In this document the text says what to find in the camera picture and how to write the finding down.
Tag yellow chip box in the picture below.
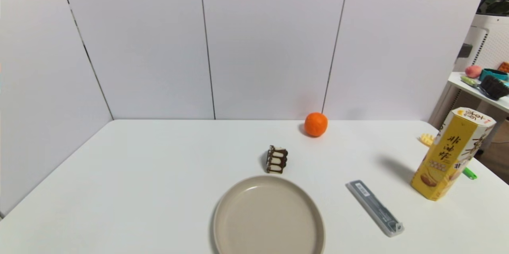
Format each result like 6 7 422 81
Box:
410 107 497 202

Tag beige round plate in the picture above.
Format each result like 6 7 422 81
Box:
213 175 325 254

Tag chocolate cake slice toy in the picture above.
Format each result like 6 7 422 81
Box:
266 145 288 174

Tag orange fruit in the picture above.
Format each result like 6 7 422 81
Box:
304 112 328 138

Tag grey clear plastic case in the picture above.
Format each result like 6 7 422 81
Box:
346 180 405 238

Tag white side table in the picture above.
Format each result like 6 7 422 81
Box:
429 72 509 127

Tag yellow-green small tool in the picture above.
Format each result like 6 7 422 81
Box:
460 76 482 88

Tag dark brown fluted basket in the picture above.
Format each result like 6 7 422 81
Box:
480 75 509 101

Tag teal bowl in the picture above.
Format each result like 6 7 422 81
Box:
479 68 509 82

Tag white perforated appliance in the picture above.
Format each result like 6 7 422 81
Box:
453 14 509 74

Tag green plant leaves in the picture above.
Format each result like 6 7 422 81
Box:
477 0 509 16

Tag yellow green-handled pasta fork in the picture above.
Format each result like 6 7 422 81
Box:
418 133 478 180

